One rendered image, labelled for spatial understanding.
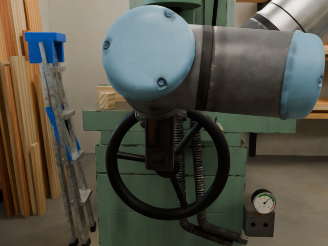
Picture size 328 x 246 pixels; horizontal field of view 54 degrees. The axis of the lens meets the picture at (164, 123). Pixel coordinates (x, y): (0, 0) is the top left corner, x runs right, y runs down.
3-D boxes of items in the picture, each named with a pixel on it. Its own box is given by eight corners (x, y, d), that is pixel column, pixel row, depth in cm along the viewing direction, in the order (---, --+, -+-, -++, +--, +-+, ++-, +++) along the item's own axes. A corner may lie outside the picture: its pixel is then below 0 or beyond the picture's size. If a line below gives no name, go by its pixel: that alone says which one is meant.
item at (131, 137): (100, 144, 93) (100, 131, 92) (115, 128, 113) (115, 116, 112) (240, 146, 91) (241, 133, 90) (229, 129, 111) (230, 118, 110)
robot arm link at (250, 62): (302, 35, 39) (201, 28, 40) (346, 29, 28) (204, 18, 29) (289, 110, 41) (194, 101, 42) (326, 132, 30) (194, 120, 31)
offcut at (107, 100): (108, 109, 92) (108, 93, 91) (99, 108, 94) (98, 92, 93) (115, 108, 95) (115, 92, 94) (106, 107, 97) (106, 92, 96)
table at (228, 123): (70, 139, 83) (69, 116, 82) (99, 116, 113) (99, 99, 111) (310, 143, 80) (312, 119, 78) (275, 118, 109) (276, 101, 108)
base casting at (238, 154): (93, 173, 95) (92, 144, 93) (126, 129, 151) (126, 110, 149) (247, 176, 92) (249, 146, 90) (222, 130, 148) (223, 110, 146)
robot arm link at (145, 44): (197, 100, 28) (87, 90, 29) (192, 120, 41) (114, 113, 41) (206, 0, 29) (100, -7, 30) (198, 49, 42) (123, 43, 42)
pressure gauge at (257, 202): (252, 219, 88) (253, 192, 86) (249, 213, 92) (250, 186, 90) (275, 220, 88) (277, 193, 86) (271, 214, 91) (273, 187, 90)
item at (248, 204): (245, 237, 92) (247, 212, 91) (237, 215, 104) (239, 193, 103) (275, 238, 92) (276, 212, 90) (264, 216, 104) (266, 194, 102)
